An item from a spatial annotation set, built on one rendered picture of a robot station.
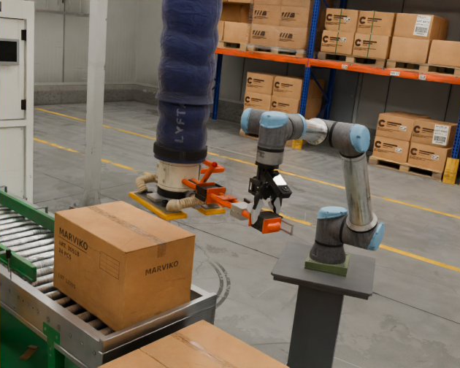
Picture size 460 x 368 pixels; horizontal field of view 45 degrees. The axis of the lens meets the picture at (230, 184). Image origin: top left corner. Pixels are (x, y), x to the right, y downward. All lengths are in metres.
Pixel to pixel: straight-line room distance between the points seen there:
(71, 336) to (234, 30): 8.87
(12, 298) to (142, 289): 0.78
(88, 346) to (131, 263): 0.40
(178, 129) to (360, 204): 0.96
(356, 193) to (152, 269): 0.99
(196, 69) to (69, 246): 1.12
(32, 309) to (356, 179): 1.65
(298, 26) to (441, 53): 2.50
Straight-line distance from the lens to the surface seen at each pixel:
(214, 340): 2.60
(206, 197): 2.12
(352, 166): 2.51
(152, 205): 2.31
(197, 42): 2.19
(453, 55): 9.18
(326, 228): 2.88
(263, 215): 1.89
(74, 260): 2.78
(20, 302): 2.97
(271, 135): 1.81
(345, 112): 11.13
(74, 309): 2.82
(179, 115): 2.21
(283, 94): 10.31
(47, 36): 12.78
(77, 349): 2.63
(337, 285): 2.80
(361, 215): 2.72
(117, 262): 2.47
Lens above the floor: 1.88
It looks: 15 degrees down
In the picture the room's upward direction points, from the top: 6 degrees clockwise
